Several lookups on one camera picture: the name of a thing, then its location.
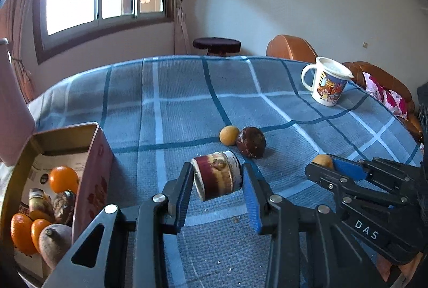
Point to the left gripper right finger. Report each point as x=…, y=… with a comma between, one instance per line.
x=262, y=204

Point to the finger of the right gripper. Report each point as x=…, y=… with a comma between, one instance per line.
x=352, y=169
x=330, y=180

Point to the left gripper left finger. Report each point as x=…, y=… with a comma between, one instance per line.
x=178, y=193

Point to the dark brown passion fruit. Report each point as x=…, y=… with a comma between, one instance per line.
x=251, y=142

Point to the small yellow round fruit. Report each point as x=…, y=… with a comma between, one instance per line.
x=228, y=135

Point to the large orange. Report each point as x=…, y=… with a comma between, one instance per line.
x=63, y=178

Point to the purple round fruit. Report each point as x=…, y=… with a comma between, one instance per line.
x=54, y=241

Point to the small orange front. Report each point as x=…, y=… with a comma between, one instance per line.
x=20, y=230

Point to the small orange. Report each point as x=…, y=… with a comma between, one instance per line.
x=36, y=229
x=20, y=230

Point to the pink floral cloth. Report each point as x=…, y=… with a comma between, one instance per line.
x=389, y=98

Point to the blue plaid tablecloth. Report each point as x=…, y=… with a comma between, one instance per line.
x=158, y=113

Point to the gold metal tin tray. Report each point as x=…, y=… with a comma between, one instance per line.
x=91, y=196

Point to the white cartoon mug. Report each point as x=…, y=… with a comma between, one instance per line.
x=330, y=79

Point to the orange wooden chair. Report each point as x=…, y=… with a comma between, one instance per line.
x=390, y=83
x=292, y=48

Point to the cut apple half in tray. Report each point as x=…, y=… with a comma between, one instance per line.
x=40, y=205

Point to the printed paper tray liner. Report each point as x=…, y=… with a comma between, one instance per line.
x=39, y=178

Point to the pink right curtain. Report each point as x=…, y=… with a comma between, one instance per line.
x=180, y=32

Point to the pink curtain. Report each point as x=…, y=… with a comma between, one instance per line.
x=13, y=15
x=180, y=32

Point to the dark round stool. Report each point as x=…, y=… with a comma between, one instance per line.
x=217, y=46

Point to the pink electric kettle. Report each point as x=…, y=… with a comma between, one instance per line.
x=17, y=124

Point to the pink left curtain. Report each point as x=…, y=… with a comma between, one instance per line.
x=13, y=15

